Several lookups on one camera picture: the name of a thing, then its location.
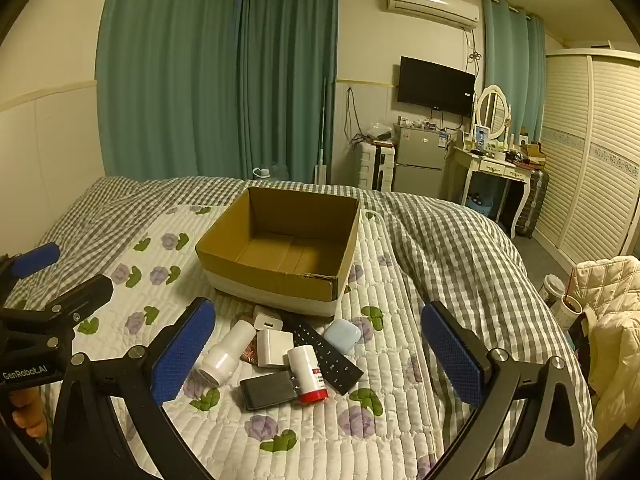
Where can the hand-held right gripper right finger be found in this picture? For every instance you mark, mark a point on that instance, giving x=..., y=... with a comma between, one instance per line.
x=452, y=355

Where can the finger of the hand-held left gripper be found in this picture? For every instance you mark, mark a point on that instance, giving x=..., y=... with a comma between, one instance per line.
x=87, y=290
x=35, y=260

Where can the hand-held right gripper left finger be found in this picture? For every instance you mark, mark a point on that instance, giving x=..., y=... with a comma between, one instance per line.
x=182, y=355

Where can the white plastic bottle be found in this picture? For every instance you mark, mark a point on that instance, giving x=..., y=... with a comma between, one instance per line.
x=225, y=355

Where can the red patterned packet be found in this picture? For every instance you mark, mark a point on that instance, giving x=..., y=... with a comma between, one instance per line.
x=250, y=352

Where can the large white power adapter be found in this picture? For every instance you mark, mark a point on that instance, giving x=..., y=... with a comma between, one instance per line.
x=274, y=347

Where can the light blue earbud case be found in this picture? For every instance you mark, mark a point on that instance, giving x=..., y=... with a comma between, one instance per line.
x=342, y=335

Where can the black remote control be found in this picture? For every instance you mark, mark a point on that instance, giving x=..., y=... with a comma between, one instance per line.
x=330, y=360

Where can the cardboard box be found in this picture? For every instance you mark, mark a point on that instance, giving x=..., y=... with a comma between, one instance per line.
x=280, y=260

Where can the person's left hand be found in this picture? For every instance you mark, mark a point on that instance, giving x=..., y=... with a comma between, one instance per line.
x=25, y=410

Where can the floral quilted mat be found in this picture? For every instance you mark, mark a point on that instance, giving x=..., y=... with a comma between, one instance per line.
x=390, y=375

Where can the small white charger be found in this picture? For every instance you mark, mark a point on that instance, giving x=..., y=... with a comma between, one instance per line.
x=267, y=319

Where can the white paper cup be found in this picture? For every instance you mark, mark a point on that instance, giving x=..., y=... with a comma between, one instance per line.
x=551, y=290
x=567, y=315

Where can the white bottle with red cap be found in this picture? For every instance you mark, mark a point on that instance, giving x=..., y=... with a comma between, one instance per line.
x=305, y=370

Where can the blue plastic basket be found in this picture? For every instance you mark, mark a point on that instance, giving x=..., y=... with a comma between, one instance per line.
x=481, y=206

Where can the cream padded jacket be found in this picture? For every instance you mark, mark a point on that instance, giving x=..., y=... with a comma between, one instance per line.
x=615, y=320

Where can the dark hard suitcase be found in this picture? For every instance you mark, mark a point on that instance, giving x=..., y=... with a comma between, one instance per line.
x=535, y=200

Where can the white dressing table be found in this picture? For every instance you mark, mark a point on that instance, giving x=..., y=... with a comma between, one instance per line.
x=492, y=165

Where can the grey small fridge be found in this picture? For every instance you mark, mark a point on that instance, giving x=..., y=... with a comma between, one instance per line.
x=420, y=160

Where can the clear water jug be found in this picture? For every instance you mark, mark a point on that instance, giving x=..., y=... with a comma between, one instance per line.
x=272, y=172

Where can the white ribbed suitcase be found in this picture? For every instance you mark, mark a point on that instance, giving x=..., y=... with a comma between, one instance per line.
x=367, y=167

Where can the wide green curtain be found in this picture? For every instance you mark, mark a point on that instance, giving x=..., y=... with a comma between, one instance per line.
x=170, y=75

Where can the white flat mop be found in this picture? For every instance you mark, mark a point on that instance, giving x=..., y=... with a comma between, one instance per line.
x=321, y=160

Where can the white slatted wardrobe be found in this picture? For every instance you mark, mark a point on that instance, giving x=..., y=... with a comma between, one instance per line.
x=590, y=160

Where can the oval white vanity mirror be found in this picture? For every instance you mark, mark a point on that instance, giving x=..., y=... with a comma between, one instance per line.
x=492, y=110

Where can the green curtain beside wardrobe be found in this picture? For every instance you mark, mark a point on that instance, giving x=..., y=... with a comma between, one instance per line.
x=512, y=70

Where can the narrow green curtain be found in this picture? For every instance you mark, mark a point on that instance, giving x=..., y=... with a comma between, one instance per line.
x=287, y=75

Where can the white air conditioner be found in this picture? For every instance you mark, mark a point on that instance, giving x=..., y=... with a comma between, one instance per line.
x=432, y=4

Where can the black wall television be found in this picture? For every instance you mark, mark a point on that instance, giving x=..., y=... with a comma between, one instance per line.
x=435, y=85

